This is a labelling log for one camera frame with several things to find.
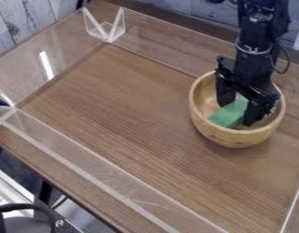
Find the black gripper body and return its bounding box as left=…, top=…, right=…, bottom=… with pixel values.
left=215, top=39, right=279, bottom=101

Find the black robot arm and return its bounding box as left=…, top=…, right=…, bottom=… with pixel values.
left=215, top=0, right=291, bottom=127

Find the black cable loop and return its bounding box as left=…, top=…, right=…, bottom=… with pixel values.
left=0, top=202, right=56, bottom=233

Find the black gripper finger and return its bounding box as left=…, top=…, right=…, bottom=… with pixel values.
left=215, top=74, right=236, bottom=107
left=243, top=91, right=276, bottom=127

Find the black table leg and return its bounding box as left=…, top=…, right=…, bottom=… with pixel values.
left=38, top=181, right=53, bottom=205

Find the light wooden bowl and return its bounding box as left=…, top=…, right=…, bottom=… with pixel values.
left=188, top=71, right=287, bottom=148

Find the green rectangular block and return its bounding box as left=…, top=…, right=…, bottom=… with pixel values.
left=208, top=96, right=248, bottom=128

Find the clear acrylic corner bracket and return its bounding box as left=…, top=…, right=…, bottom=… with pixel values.
left=82, top=7, right=125, bottom=43

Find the clear acrylic tray wall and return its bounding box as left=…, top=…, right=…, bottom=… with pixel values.
left=0, top=98, right=227, bottom=233

